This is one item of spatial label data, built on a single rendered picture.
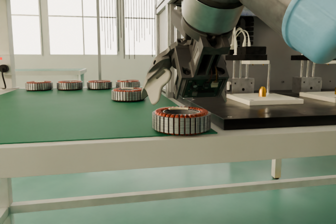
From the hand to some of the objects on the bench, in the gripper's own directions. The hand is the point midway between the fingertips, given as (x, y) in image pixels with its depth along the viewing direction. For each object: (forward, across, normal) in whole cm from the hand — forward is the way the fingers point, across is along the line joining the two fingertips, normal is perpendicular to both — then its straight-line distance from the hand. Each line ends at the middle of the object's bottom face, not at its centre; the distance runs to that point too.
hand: (181, 94), depth 56 cm
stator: (+36, -8, +24) cm, 44 cm away
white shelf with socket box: (+61, -51, +48) cm, 93 cm away
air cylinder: (+28, +28, +20) cm, 44 cm away
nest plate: (+18, +28, +10) cm, 34 cm away
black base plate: (+20, +40, +9) cm, 46 cm away
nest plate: (+18, +52, +10) cm, 56 cm away
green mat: (+36, -25, +24) cm, 50 cm away
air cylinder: (+28, +52, +19) cm, 62 cm away
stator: (+4, 0, -5) cm, 7 cm away
